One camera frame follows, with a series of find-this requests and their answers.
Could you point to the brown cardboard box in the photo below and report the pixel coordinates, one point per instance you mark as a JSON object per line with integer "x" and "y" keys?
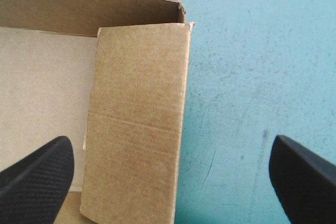
{"x": 136, "y": 103}

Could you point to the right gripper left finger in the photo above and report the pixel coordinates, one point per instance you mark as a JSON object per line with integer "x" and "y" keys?
{"x": 34, "y": 187}

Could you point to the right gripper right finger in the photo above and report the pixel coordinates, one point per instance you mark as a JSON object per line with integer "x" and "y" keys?
{"x": 307, "y": 187}

